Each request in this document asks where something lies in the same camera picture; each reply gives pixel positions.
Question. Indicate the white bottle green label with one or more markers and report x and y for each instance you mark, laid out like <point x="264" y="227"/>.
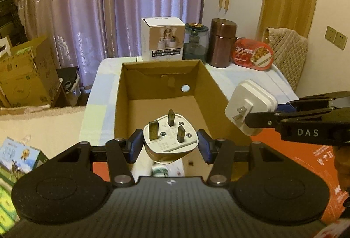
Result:
<point x="160" y="171"/>

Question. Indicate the white three-pin plug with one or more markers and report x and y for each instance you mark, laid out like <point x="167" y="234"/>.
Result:
<point x="169" y="145"/>

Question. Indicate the dark wooden shelf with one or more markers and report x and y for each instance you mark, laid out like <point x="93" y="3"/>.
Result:
<point x="11" y="8"/>

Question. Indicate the beige bedspread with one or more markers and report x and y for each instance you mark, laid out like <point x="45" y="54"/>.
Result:
<point x="41" y="125"/>

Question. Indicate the beige quilted cover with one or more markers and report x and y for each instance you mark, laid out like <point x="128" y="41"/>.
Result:
<point x="287" y="57"/>

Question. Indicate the cardboard carton green print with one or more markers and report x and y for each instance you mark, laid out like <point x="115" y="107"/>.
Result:
<point x="24" y="82"/>

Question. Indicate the purple curtain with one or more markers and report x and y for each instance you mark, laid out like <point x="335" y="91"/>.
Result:
<point x="109" y="2"/>

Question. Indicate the brown cylindrical canister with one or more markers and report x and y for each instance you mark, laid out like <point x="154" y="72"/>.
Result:
<point x="221" y="43"/>

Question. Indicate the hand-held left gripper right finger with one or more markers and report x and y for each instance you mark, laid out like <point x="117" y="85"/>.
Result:
<point x="205" y="146"/>

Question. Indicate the white two-prong charger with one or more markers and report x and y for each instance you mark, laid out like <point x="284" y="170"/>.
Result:
<point x="251" y="98"/>

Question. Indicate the dark green glass jar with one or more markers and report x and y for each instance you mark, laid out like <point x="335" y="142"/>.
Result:
<point x="195" y="43"/>

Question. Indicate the red printed mat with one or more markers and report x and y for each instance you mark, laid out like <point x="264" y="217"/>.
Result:
<point x="309" y="161"/>

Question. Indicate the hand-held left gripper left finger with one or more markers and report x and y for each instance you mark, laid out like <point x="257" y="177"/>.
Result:
<point x="135" y="145"/>

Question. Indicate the beige wall socket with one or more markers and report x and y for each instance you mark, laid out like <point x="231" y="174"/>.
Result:
<point x="330" y="34"/>
<point x="341" y="40"/>

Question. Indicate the dark storage bin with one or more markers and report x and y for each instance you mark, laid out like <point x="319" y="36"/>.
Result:
<point x="68" y="76"/>

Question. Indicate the red oval tin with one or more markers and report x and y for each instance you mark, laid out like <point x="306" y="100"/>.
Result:
<point x="251" y="54"/>

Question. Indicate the white printed product box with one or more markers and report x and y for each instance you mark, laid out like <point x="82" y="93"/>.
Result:
<point x="162" y="38"/>

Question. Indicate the green printed carton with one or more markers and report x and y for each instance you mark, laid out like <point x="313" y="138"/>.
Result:
<point x="16" y="158"/>

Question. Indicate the cardboard box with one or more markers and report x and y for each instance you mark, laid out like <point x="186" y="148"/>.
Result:
<point x="210" y="95"/>

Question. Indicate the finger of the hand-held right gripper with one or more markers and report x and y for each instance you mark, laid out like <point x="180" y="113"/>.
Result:
<point x="273" y="119"/>
<point x="322" y="101"/>

